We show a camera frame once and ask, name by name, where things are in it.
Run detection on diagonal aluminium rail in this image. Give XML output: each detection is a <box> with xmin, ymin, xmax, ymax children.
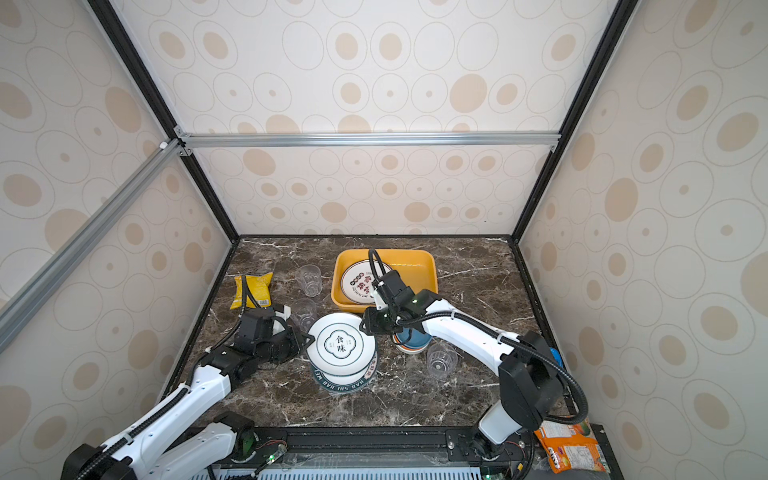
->
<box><xmin>1</xmin><ymin>139</ymin><xmax>182</xmax><ymax>350</ymax></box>

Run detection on yellow plastic bin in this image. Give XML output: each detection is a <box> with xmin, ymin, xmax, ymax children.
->
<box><xmin>331</xmin><ymin>249</ymin><xmax>439</xmax><ymax>313</ymax></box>

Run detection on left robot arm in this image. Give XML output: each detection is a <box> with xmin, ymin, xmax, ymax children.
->
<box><xmin>61</xmin><ymin>306</ymin><xmax>315</xmax><ymax>479</ymax></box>

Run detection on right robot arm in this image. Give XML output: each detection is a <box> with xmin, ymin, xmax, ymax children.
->
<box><xmin>360</xmin><ymin>270</ymin><xmax>588</xmax><ymax>448</ymax></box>

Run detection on white plate red characters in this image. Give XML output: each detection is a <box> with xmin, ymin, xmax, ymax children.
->
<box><xmin>340</xmin><ymin>260</ymin><xmax>376</xmax><ymax>305</ymax></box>

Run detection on white plate green flower outline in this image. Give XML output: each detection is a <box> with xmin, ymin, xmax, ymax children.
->
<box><xmin>307</xmin><ymin>312</ymin><xmax>377</xmax><ymax>377</ymax></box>

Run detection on clear cup left front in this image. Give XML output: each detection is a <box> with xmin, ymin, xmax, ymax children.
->
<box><xmin>290</xmin><ymin>298</ymin><xmax>319</xmax><ymax>333</ymax></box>

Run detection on yellow snack bag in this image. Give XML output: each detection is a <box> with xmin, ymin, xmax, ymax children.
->
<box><xmin>230</xmin><ymin>272</ymin><xmax>273</xmax><ymax>310</ymax></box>

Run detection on clear cup near bin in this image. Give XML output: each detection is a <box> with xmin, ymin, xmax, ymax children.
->
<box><xmin>295</xmin><ymin>264</ymin><xmax>323</xmax><ymax>298</ymax></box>

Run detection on plate dark green lettered rim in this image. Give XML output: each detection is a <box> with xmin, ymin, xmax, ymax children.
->
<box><xmin>311</xmin><ymin>354</ymin><xmax>378</xmax><ymax>394</ymax></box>

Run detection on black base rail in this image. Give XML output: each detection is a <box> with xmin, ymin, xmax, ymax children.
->
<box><xmin>106</xmin><ymin>424</ymin><xmax>625</xmax><ymax>480</ymax></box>

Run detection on blue bowl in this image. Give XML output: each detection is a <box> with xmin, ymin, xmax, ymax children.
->
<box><xmin>393</xmin><ymin>328</ymin><xmax>432</xmax><ymax>353</ymax></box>

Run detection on orange snack packet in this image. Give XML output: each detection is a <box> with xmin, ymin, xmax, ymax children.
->
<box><xmin>535</xmin><ymin>420</ymin><xmax>610</xmax><ymax>474</ymax></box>

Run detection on clear cup right front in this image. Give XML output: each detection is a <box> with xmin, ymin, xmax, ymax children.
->
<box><xmin>426</xmin><ymin>342</ymin><xmax>459</xmax><ymax>379</ymax></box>

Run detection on orange white bowl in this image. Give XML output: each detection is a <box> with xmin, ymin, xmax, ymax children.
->
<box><xmin>393</xmin><ymin>335</ymin><xmax>431</xmax><ymax>355</ymax></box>

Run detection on horizontal aluminium rail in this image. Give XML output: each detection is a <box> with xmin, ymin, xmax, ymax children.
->
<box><xmin>180</xmin><ymin>131</ymin><xmax>561</xmax><ymax>148</ymax></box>

